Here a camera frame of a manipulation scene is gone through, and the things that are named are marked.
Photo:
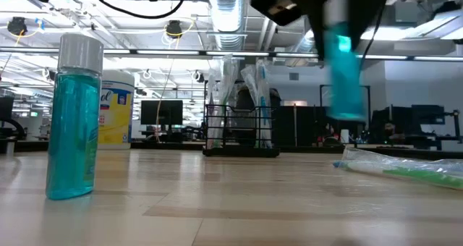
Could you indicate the black aluminium table frame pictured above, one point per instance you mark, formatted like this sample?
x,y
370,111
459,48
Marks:
x,y
29,146

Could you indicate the black office chair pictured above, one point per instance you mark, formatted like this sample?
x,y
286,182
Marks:
x,y
7,110

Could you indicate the person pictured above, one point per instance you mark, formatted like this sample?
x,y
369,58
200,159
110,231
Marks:
x,y
388,128

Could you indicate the yellow Lysol wipes canister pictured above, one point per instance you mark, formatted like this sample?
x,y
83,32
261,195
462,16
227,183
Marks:
x,y
117,123

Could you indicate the silver spiral air duct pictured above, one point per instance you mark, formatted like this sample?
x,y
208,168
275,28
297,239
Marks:
x,y
304,45
228,18

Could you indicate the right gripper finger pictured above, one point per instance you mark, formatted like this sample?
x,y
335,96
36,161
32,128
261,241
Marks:
x,y
318,21
361,14

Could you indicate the black computer monitor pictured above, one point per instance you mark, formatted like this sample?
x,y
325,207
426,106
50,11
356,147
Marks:
x,y
161,113
428,114

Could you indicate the black ceiling-hung device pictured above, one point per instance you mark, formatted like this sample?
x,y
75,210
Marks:
x,y
174,29
17,26

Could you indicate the green and orange toothbrush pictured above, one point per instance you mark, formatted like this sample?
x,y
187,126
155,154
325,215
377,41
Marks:
x,y
250,79

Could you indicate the black metal frame stand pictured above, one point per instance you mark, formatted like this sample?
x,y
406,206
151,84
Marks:
x,y
369,101

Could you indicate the blue mouthwash bottle white cap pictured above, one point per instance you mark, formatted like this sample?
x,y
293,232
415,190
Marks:
x,y
72,130
343,87

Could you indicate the long ceiling light bar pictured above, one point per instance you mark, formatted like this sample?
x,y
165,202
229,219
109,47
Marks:
x,y
181,52

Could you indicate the white cup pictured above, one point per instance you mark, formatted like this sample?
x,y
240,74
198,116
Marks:
x,y
344,136

